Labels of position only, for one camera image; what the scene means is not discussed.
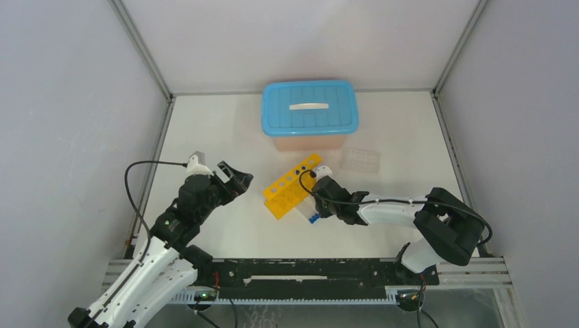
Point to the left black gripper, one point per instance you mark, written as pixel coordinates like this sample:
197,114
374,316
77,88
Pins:
240,181

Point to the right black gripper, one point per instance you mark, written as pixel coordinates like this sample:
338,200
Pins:
322,212

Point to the yellow test tube rack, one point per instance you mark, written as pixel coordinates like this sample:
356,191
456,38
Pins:
286,192

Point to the blue plastic box lid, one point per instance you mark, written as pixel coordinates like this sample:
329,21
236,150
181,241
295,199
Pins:
309,108

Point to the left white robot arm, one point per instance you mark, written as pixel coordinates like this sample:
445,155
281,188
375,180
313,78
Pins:
167,263

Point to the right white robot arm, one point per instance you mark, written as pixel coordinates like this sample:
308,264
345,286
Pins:
450,230

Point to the blue-capped tube bundle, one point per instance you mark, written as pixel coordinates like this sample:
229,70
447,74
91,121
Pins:
308,210

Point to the clear plastic well plate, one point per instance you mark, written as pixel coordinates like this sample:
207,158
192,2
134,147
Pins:
360,160

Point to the pink plastic storage box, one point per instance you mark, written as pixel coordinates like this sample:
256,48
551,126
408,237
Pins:
314,142

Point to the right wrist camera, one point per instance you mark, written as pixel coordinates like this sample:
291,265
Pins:
322,171

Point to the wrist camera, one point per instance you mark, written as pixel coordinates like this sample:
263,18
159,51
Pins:
322,171
197,166

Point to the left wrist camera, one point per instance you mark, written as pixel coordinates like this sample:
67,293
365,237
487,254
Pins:
197,166

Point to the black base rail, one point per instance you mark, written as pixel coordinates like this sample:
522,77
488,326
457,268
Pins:
305,279

